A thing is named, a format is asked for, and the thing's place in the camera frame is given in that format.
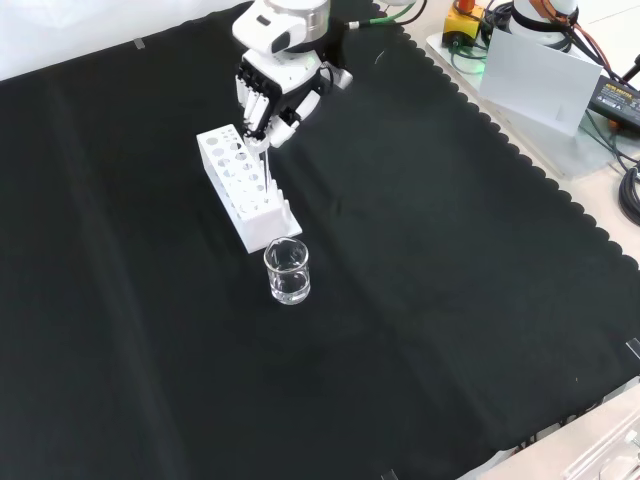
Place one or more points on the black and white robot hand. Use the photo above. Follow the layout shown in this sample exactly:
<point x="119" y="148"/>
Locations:
<point x="272" y="85"/>

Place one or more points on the clear glass rod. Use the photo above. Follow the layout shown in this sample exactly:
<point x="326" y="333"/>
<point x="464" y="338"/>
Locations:
<point x="267" y="175"/>

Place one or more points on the white test tube rack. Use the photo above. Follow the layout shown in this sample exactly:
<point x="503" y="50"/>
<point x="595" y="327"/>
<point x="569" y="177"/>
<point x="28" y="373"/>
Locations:
<point x="260" y="227"/>

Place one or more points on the small clear cloth clip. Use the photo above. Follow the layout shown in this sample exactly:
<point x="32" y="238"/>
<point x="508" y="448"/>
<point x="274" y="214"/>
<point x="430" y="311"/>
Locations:
<point x="633" y="348"/>
<point x="141" y="44"/>
<point x="390" y="475"/>

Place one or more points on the yellow stop button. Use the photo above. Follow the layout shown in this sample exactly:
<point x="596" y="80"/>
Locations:
<point x="462" y="25"/>

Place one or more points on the black bench cloth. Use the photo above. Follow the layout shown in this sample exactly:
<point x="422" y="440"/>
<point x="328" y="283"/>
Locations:
<point x="400" y="250"/>

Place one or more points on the small clear glass beaker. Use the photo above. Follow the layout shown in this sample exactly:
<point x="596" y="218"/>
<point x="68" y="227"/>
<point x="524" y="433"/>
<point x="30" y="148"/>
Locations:
<point x="287" y="295"/>

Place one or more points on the pale board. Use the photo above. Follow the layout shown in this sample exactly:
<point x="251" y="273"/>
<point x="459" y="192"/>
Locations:
<point x="540" y="75"/>

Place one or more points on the black power adapter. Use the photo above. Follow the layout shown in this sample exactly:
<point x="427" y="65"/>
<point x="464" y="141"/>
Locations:
<point x="617" y="102"/>

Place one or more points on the clear plastic case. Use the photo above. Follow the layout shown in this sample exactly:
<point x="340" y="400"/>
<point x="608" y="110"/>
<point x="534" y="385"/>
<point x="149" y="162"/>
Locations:
<point x="610" y="450"/>

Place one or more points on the grey metal base plate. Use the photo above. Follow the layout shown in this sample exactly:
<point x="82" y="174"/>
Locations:
<point x="565" y="156"/>

